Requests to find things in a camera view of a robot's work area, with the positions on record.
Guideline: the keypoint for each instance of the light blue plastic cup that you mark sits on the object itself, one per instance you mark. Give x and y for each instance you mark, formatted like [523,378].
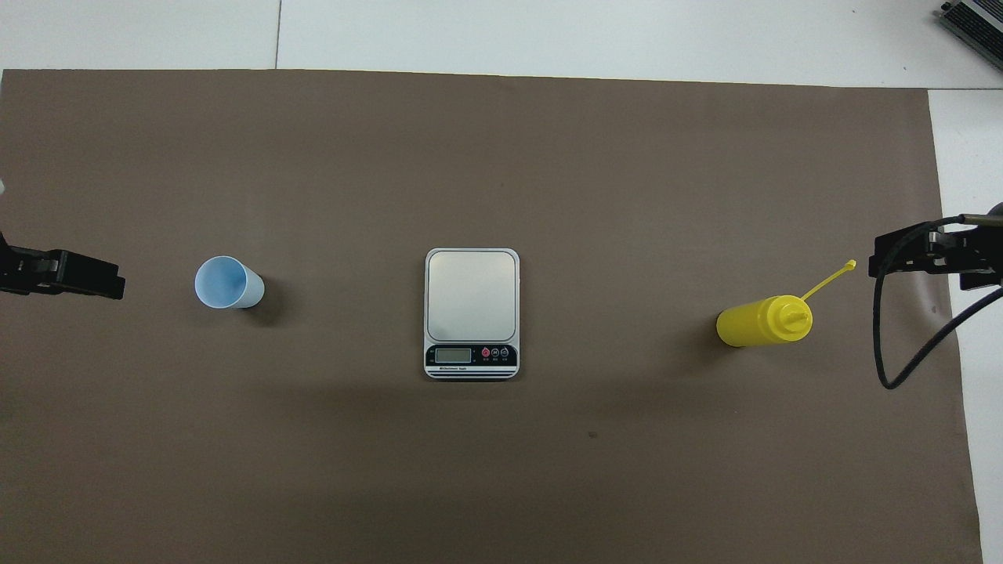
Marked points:
[227,283]

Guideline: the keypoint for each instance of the brown table mat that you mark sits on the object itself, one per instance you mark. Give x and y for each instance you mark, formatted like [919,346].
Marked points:
[470,157]

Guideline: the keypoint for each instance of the silver digital kitchen scale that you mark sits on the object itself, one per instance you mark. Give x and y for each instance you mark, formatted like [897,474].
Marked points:
[470,298]

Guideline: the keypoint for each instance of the yellow squeeze bottle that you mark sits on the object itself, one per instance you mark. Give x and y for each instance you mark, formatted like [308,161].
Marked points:
[752,323]

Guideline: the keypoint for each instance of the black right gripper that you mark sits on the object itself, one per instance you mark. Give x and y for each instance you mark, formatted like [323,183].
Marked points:
[989,247]

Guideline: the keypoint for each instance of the grey ribbed metal device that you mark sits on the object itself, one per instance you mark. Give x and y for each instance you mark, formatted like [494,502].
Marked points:
[979,23]

